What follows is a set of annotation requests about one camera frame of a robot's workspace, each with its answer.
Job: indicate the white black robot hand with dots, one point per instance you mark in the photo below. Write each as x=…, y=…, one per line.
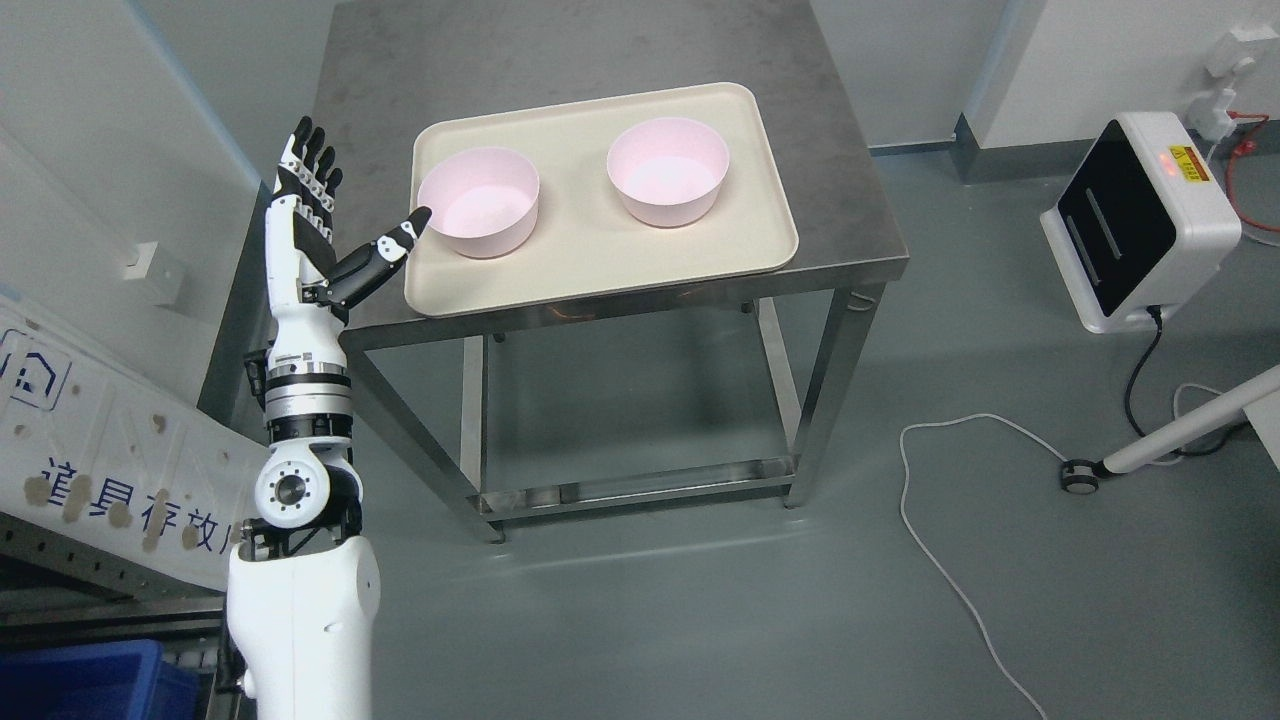
x=302, y=267

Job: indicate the pink bowl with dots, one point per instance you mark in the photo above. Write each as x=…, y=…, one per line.
x=485, y=202
x=668, y=171

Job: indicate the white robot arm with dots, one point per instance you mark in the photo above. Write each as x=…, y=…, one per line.
x=304, y=585

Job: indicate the blue bin near arm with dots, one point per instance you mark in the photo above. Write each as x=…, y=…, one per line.
x=114, y=680

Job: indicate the metal shelf rack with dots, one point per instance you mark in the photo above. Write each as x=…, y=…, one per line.
x=58, y=591

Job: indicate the white black box device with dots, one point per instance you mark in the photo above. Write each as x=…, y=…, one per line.
x=1142, y=223

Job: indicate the white desk leg with caster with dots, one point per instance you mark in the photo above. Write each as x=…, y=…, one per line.
x=1257, y=400

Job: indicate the white wall switch box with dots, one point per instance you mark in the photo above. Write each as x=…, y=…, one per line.
x=156, y=276

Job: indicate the wall power outlet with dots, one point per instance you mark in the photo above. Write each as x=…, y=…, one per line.
x=1234, y=56

